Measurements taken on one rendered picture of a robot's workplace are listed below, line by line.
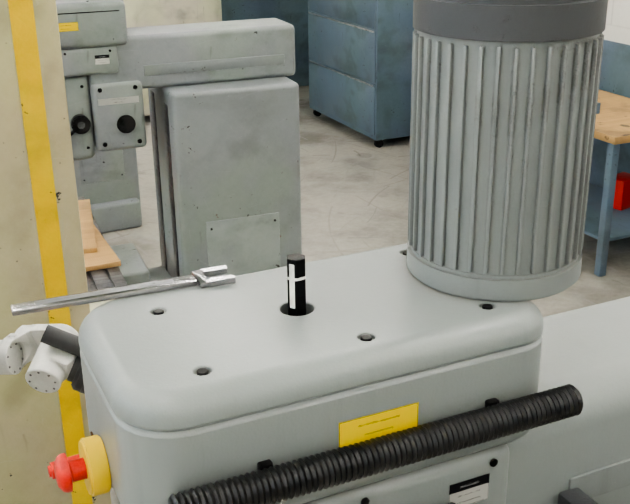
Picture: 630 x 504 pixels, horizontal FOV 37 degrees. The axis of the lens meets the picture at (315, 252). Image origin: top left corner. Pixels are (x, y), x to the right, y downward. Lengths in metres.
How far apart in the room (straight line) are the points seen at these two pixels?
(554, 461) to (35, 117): 1.85
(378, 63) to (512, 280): 7.30
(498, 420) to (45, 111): 1.88
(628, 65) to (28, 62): 4.85
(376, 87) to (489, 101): 7.36
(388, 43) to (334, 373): 7.45
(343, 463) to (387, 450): 0.05
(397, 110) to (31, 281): 6.02
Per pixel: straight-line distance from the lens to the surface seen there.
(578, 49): 1.00
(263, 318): 1.00
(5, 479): 3.08
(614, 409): 1.20
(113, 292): 1.07
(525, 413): 1.03
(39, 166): 2.69
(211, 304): 1.04
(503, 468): 1.11
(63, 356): 1.79
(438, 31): 0.99
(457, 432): 0.98
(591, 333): 1.30
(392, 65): 8.37
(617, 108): 6.39
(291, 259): 0.99
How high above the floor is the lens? 2.33
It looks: 22 degrees down
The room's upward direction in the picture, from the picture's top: 1 degrees counter-clockwise
